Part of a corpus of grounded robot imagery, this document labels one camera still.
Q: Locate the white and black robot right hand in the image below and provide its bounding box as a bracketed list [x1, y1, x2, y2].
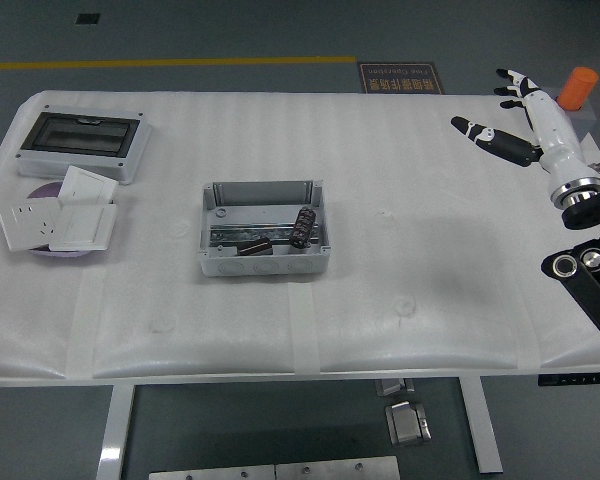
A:
[450, 68, 600, 197]

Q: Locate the black cylindrical battery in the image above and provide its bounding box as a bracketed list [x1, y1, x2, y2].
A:
[236, 237, 273, 257]
[288, 204, 317, 249]

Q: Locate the open grey junction box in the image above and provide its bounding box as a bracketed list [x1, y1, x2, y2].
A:
[196, 179, 332, 277]

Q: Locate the grey box with dark lid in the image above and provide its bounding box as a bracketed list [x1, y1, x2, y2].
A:
[15, 103, 153, 186]

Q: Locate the orange cylinder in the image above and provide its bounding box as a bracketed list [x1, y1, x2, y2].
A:
[555, 66, 600, 112]

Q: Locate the black table control panel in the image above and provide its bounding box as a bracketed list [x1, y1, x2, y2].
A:
[537, 372, 600, 387]

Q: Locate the white foam mat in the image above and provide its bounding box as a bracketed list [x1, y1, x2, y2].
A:
[0, 89, 600, 384]

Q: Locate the white table leg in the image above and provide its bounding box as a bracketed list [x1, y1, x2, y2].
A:
[458, 377, 504, 475]
[95, 383, 137, 480]

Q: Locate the small metal block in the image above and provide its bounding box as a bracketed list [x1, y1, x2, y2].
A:
[374, 378, 415, 398]

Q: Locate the large metal block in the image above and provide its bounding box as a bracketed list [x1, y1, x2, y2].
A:
[383, 399, 433, 447]

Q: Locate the grey metal plate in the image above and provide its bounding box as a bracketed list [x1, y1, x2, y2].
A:
[148, 464, 276, 480]

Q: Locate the white tape strip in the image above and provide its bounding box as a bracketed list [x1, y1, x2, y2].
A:
[64, 272, 106, 380]

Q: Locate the purple plate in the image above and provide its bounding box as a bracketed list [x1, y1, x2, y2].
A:
[27, 182, 99, 259]

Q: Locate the white wall switch panel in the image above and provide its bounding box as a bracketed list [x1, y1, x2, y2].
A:
[58, 165, 119, 205]
[48, 202, 118, 252]

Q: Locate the white wall socket panel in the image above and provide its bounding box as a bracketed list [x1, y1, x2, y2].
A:
[0, 198, 64, 253]

